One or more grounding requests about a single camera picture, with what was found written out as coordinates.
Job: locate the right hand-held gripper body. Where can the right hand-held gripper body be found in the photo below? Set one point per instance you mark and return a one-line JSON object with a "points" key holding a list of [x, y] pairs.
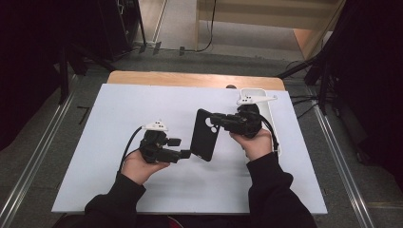
{"points": [[247, 123]]}

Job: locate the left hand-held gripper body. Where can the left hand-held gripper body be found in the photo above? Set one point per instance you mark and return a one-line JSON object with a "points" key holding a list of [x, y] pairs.
{"points": [[155, 148]]}

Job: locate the black phone case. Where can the black phone case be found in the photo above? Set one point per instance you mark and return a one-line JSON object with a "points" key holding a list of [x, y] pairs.
{"points": [[201, 139]]}

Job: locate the white plastic container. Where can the white plastic container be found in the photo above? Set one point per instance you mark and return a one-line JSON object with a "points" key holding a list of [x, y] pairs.
{"points": [[253, 91]]}

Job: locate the person's right hand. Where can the person's right hand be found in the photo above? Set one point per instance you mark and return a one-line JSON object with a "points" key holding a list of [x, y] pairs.
{"points": [[253, 145]]}

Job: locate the person's left hand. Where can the person's left hand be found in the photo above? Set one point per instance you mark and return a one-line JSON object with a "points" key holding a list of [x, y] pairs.
{"points": [[136, 169]]}

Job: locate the small dark round knob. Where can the small dark round knob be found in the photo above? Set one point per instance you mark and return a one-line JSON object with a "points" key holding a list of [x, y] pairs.
{"points": [[231, 86]]}

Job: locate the wooden table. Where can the wooden table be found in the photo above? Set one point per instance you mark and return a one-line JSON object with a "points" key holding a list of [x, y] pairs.
{"points": [[190, 79]]}

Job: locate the white board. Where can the white board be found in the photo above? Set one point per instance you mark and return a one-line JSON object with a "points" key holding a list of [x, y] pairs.
{"points": [[104, 126]]}

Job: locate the person's dark clothing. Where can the person's dark clothing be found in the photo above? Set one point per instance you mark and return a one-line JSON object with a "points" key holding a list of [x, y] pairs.
{"points": [[206, 222]]}

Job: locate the black tape strip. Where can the black tape strip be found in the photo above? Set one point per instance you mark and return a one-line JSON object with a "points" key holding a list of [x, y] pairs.
{"points": [[157, 48], [182, 51]]}

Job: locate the black metal stand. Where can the black metal stand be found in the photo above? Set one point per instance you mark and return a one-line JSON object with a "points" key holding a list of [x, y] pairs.
{"points": [[323, 88], [64, 79]]}

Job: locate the light wooden furniture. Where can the light wooden furniture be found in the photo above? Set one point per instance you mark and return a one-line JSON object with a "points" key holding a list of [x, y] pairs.
{"points": [[253, 15]]}

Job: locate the black equipment cabinet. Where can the black equipment cabinet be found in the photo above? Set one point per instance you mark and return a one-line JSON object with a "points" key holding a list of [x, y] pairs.
{"points": [[117, 28]]}

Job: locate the dark curtain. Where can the dark curtain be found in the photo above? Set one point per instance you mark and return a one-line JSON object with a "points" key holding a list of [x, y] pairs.
{"points": [[25, 63], [374, 79]]}

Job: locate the yellow floor tape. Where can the yellow floor tape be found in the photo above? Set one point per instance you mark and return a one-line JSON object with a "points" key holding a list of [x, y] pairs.
{"points": [[385, 205]]}

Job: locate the metal floor rail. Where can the metal floor rail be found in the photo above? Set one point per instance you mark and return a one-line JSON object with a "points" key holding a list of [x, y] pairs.
{"points": [[342, 164], [34, 161]]}

